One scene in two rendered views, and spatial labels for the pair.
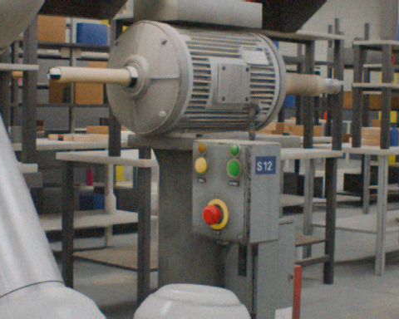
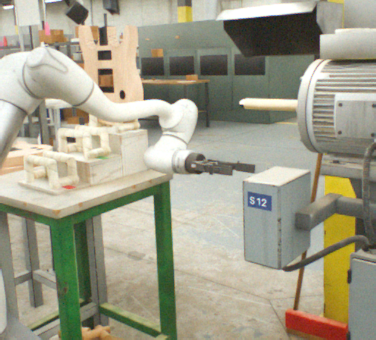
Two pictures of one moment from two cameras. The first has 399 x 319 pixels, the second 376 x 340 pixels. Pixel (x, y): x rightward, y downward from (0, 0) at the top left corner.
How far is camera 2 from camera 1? 1.90 m
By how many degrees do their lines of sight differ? 84
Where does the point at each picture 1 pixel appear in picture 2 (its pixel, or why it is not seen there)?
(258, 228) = (254, 251)
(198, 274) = not seen: hidden behind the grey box
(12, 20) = (53, 93)
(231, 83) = (350, 119)
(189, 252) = not seen: hidden behind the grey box
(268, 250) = (366, 284)
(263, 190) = (258, 222)
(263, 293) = (360, 322)
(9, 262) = not seen: outside the picture
